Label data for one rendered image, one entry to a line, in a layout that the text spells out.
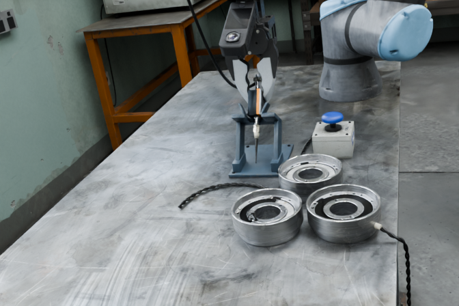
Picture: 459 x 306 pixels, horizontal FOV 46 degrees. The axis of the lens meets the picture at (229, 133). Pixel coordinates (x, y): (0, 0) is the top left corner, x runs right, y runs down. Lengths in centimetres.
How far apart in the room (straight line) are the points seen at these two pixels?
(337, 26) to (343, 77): 12
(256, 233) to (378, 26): 56
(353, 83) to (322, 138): 30
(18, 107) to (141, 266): 201
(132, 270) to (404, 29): 70
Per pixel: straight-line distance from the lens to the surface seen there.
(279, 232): 76
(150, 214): 92
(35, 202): 284
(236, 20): 93
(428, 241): 219
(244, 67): 98
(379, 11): 116
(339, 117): 100
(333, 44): 126
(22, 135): 276
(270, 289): 71
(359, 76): 127
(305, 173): 92
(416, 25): 116
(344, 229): 75
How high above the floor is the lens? 124
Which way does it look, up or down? 22 degrees down
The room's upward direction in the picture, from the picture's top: 9 degrees counter-clockwise
